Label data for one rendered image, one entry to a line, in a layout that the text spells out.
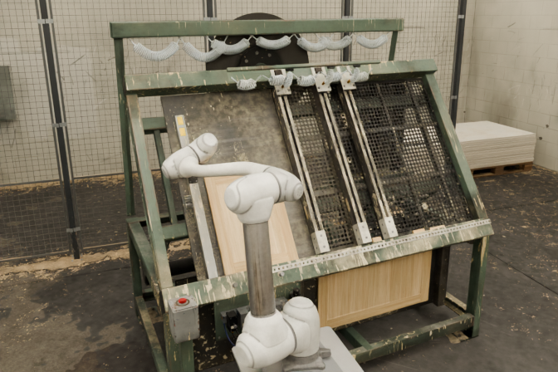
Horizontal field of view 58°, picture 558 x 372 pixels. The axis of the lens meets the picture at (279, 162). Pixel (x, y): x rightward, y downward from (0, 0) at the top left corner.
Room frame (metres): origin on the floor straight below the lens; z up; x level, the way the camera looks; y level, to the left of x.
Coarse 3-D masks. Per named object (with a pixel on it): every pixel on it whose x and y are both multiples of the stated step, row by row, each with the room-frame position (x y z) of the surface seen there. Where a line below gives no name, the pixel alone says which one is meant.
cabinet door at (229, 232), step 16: (224, 176) 2.76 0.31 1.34; (240, 176) 2.79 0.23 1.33; (208, 192) 2.67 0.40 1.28; (224, 192) 2.71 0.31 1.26; (224, 208) 2.65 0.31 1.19; (272, 208) 2.74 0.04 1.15; (224, 224) 2.59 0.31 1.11; (240, 224) 2.62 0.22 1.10; (272, 224) 2.68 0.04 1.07; (288, 224) 2.71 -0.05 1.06; (224, 240) 2.54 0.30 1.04; (240, 240) 2.57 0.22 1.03; (272, 240) 2.62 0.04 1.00; (288, 240) 2.65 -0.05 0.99; (224, 256) 2.48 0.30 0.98; (240, 256) 2.51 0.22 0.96; (272, 256) 2.57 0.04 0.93; (288, 256) 2.59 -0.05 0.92; (224, 272) 2.44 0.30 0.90
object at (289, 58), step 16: (240, 16) 3.61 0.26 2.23; (256, 16) 3.65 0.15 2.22; (272, 16) 3.70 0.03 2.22; (256, 48) 3.64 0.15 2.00; (272, 48) 3.70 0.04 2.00; (288, 48) 3.75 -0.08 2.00; (304, 48) 3.80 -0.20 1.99; (208, 64) 3.50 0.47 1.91; (224, 64) 3.55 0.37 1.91; (240, 64) 3.59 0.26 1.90; (256, 64) 3.64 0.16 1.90; (272, 64) 3.69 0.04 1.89; (288, 64) 3.75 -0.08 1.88
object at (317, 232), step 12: (288, 72) 3.08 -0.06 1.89; (288, 84) 3.07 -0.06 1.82; (276, 96) 3.17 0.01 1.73; (288, 108) 3.12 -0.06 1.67; (288, 120) 3.09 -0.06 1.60; (288, 132) 3.01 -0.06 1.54; (288, 144) 3.00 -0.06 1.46; (300, 144) 2.99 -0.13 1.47; (300, 156) 2.94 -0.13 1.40; (300, 168) 2.89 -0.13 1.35; (300, 180) 2.86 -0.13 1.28; (312, 192) 2.82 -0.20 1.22; (312, 204) 2.79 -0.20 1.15; (312, 216) 2.73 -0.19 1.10; (312, 228) 2.71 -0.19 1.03; (312, 240) 2.70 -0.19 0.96; (324, 240) 2.66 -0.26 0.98; (324, 252) 2.66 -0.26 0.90
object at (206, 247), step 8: (176, 120) 2.85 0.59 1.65; (176, 128) 2.85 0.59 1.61; (184, 128) 2.84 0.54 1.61; (184, 136) 2.81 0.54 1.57; (184, 144) 2.78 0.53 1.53; (192, 184) 2.65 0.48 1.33; (192, 192) 2.62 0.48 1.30; (192, 200) 2.60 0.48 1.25; (200, 200) 2.61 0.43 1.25; (200, 208) 2.58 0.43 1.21; (200, 216) 2.56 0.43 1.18; (200, 224) 2.53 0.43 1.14; (200, 232) 2.50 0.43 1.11; (200, 240) 2.48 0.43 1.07; (208, 240) 2.49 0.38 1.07; (208, 248) 2.46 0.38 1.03; (208, 256) 2.44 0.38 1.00; (208, 264) 2.41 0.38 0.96; (208, 272) 2.39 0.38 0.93; (216, 272) 2.40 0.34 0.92
